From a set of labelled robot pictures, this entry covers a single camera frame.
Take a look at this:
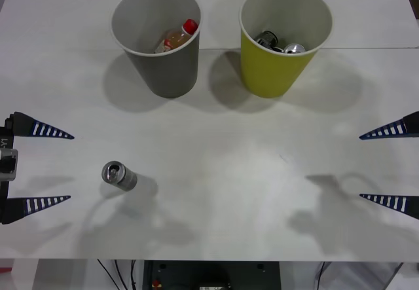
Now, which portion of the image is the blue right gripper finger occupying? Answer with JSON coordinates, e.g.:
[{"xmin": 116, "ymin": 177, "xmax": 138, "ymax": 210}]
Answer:
[
  {"xmin": 358, "ymin": 111, "xmax": 419, "ymax": 141},
  {"xmin": 359, "ymin": 193, "xmax": 419, "ymax": 221}
]

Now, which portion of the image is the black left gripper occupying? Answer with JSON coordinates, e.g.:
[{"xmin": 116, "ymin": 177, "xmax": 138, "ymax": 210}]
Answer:
[{"xmin": 0, "ymin": 111, "xmax": 75, "ymax": 226}]

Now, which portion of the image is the black robot torso base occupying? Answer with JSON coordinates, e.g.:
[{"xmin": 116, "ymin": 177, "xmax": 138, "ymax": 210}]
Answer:
[{"xmin": 143, "ymin": 260, "xmax": 282, "ymax": 290}]

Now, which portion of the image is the yellow-green plastic waste bin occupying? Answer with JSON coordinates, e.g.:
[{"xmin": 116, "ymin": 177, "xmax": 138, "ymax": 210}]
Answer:
[{"xmin": 238, "ymin": 0, "xmax": 334, "ymax": 100}]

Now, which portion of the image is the small bottle with red cap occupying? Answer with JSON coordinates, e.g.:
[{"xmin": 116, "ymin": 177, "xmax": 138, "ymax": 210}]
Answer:
[{"xmin": 154, "ymin": 18, "xmax": 199, "ymax": 54}]

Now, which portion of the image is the black can in bin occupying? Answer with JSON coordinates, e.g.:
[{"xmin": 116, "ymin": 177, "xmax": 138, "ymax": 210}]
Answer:
[{"xmin": 253, "ymin": 30, "xmax": 280, "ymax": 50}]

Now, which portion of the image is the grey plastic waste bin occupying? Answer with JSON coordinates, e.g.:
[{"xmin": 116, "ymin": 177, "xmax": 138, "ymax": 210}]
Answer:
[{"xmin": 109, "ymin": 0, "xmax": 202, "ymax": 100}]

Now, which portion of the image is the black and grey drink can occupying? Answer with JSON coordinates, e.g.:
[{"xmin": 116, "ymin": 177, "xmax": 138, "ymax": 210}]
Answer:
[{"xmin": 101, "ymin": 160, "xmax": 137, "ymax": 193}]

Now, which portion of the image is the silver can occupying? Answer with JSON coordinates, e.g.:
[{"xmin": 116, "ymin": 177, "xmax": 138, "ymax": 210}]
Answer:
[{"xmin": 282, "ymin": 43, "xmax": 307, "ymax": 55}]

